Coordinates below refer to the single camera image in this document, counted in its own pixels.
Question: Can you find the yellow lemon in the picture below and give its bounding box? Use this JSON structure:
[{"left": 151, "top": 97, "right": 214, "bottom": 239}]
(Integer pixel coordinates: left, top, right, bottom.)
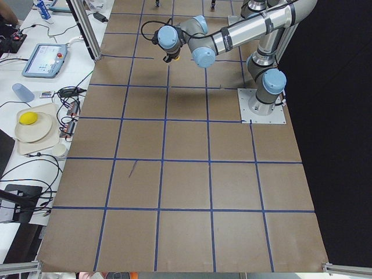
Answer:
[{"left": 19, "top": 112, "right": 38, "bottom": 125}]

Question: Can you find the beige plate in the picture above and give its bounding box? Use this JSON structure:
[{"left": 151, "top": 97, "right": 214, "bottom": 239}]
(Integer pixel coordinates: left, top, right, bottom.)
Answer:
[{"left": 15, "top": 113, "right": 52, "bottom": 142}]

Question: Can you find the teach pendant tablet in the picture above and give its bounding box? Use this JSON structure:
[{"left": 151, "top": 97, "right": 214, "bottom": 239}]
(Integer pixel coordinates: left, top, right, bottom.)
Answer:
[{"left": 22, "top": 44, "right": 67, "bottom": 78}]

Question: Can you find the white paper cup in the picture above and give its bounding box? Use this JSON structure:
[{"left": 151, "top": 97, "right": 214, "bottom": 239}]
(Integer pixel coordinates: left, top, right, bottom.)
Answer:
[{"left": 52, "top": 144, "right": 69, "bottom": 160}]

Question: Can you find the beige tray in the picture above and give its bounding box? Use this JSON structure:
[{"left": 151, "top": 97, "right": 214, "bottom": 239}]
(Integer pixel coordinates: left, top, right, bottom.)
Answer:
[{"left": 15, "top": 103, "right": 59, "bottom": 155}]

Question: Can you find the aluminium frame post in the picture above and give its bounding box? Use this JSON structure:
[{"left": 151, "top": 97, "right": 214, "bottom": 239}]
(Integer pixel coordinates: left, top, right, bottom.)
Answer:
[{"left": 66, "top": 0, "right": 102, "bottom": 61}]

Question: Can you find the blue plastic cup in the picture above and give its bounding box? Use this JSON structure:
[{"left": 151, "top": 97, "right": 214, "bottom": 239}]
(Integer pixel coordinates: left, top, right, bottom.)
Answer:
[{"left": 12, "top": 83, "right": 35, "bottom": 103}]

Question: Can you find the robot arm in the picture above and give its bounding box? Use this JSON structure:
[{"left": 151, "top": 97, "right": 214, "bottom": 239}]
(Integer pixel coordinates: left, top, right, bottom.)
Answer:
[{"left": 150, "top": 1, "right": 317, "bottom": 79}]

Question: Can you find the black power adapter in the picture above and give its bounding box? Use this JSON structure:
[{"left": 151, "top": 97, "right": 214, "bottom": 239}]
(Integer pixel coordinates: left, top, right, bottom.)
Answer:
[{"left": 93, "top": 12, "right": 108, "bottom": 23}]

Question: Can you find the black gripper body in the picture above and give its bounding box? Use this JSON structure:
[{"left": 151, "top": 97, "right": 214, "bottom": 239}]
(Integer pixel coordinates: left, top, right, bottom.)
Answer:
[{"left": 165, "top": 48, "right": 181, "bottom": 60}]

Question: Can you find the orange usb hub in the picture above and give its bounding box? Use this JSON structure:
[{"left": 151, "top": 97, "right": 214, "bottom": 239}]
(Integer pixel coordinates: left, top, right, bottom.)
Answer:
[
  {"left": 60, "top": 121, "right": 76, "bottom": 139},
  {"left": 66, "top": 100, "right": 80, "bottom": 116}
]

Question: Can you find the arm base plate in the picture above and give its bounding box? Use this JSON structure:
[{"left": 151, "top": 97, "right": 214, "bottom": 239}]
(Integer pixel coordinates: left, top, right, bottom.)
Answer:
[{"left": 238, "top": 88, "right": 287, "bottom": 125}]

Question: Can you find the black monitor stand base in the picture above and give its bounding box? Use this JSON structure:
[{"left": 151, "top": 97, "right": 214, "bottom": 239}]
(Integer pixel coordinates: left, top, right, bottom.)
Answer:
[{"left": 1, "top": 184, "right": 42, "bottom": 223}]

